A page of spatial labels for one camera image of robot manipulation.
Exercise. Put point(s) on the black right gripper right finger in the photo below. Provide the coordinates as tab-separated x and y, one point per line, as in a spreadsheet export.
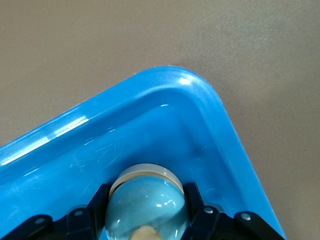
196	205

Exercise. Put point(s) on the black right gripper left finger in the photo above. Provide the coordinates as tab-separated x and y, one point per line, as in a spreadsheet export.
97	207

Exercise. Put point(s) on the blue service bell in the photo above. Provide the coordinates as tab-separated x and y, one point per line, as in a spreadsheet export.
145	200

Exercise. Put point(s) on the blue plastic tray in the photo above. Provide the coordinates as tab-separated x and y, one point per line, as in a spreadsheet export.
150	125

